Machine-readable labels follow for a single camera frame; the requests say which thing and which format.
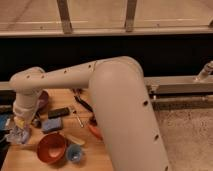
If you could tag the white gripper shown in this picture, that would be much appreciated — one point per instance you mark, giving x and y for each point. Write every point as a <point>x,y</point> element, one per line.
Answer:
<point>25,107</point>

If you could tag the small blue bowl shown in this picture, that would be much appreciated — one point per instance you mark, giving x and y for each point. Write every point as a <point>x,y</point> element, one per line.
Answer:
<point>74,153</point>

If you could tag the black marker tool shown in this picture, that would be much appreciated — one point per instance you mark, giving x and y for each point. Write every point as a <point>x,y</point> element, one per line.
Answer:
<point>83,103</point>

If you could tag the dark red grapes toy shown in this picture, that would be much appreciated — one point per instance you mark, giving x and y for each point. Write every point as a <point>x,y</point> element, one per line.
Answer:
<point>92,120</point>

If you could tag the red bowl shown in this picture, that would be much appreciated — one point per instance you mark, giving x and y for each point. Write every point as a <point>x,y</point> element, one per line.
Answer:
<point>51,148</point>

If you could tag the black rectangular block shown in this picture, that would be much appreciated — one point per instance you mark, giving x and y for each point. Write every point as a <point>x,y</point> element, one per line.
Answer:
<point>58,112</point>

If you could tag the purple bowl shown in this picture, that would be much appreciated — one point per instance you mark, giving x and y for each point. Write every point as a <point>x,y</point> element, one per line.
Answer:
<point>43,100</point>

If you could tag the metal spoon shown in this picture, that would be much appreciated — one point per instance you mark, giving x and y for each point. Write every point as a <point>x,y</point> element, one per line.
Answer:
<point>73,110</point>

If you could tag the grey blue towel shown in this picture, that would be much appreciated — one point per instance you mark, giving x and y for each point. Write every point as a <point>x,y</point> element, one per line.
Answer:
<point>18,136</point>

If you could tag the metal rail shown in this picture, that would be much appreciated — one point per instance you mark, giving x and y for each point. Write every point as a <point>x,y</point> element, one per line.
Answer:
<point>178,85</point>

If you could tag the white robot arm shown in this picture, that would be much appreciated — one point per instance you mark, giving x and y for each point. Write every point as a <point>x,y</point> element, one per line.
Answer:
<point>120,103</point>

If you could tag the blue sponge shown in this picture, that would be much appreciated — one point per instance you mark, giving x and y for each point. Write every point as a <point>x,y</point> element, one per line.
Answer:
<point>50,125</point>

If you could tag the wooden spatula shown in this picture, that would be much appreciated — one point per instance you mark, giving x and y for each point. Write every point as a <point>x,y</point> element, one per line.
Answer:
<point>75,140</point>

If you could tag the dark brown small toy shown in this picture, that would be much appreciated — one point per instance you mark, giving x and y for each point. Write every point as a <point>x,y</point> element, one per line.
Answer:
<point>77,91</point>

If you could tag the small dark metal cup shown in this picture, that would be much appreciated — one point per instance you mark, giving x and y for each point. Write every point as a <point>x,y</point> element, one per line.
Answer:
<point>36,122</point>

